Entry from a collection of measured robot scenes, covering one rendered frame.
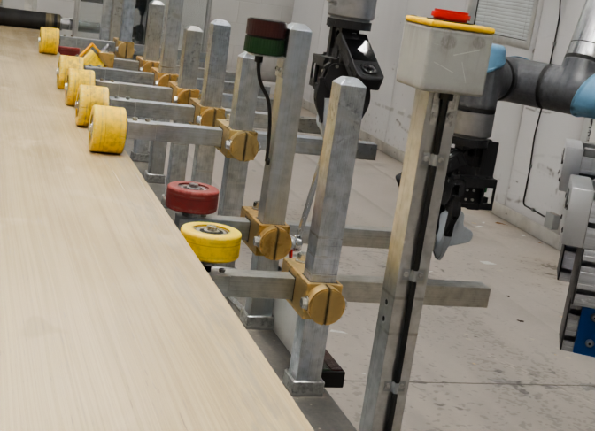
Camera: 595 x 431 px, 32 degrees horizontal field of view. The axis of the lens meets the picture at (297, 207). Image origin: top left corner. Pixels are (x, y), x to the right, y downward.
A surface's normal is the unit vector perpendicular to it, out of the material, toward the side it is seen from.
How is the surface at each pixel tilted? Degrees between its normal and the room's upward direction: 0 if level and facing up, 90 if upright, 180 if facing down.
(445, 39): 90
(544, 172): 90
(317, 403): 0
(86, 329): 0
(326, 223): 90
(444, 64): 90
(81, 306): 0
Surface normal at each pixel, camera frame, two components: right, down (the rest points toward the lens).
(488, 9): -0.95, -0.07
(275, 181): 0.29, 0.25
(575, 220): -0.23, 0.18
